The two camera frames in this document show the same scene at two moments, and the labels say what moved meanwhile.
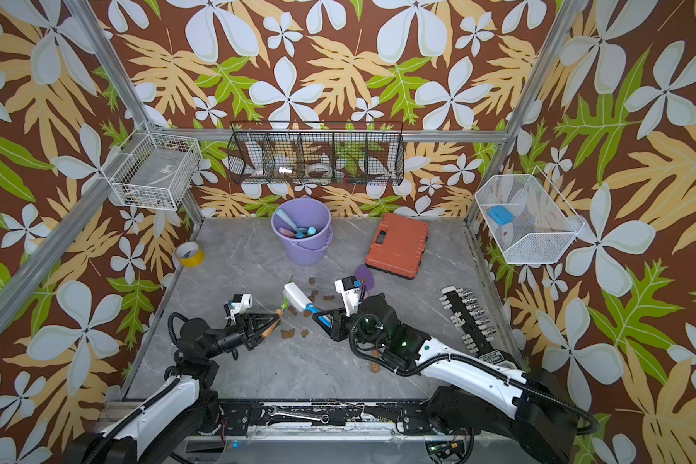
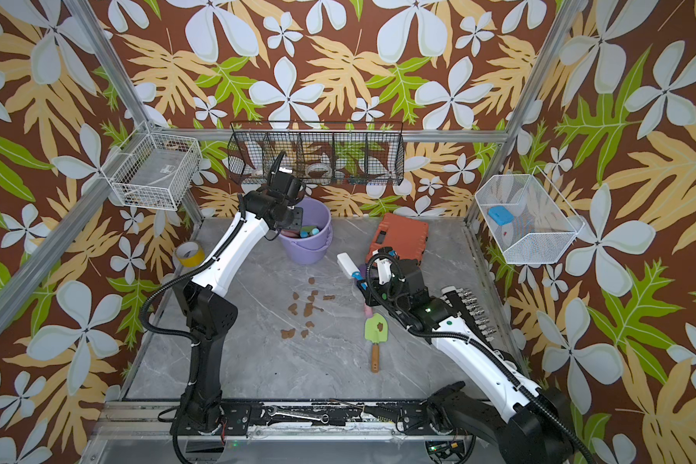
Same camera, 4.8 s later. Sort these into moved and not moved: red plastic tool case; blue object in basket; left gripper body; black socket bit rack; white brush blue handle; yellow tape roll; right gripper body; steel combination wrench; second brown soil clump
Moved: left gripper body; right gripper body; white brush blue handle
Not moved: red plastic tool case; steel combination wrench; yellow tape roll; black socket bit rack; second brown soil clump; blue object in basket
